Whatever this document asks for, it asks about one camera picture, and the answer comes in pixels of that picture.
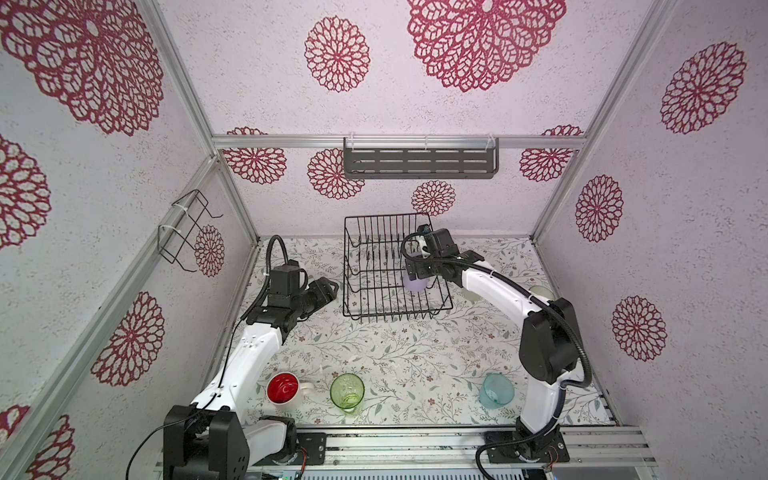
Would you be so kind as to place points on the frosted pale green cup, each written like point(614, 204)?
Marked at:
point(471, 296)

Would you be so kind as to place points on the black wire wall holder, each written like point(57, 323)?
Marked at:
point(172, 238)

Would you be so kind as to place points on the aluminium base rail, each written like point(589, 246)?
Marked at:
point(419, 452)

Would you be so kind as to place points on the light green glass cup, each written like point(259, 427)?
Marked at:
point(542, 293)

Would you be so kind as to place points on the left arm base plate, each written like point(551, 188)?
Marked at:
point(310, 450)

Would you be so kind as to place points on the red and white mug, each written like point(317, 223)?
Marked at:
point(286, 392)

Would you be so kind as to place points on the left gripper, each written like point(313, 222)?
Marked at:
point(320, 289)

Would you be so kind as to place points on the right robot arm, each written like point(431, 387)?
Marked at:
point(551, 350)

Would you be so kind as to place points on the black wire dish rack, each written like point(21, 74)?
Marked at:
point(374, 271)

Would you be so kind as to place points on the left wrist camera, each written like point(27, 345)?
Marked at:
point(284, 284)

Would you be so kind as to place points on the grey wall shelf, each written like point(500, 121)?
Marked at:
point(425, 163)

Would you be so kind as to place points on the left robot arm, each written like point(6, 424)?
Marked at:
point(206, 438)

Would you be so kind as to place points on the teal plastic cup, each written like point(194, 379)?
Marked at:
point(496, 391)

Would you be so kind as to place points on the purple plastic cup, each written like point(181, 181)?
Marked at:
point(414, 285)

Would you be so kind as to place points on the green glass mug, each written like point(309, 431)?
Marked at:
point(347, 392)

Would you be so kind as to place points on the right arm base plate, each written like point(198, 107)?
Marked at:
point(548, 449)

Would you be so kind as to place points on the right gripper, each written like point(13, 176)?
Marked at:
point(419, 263)

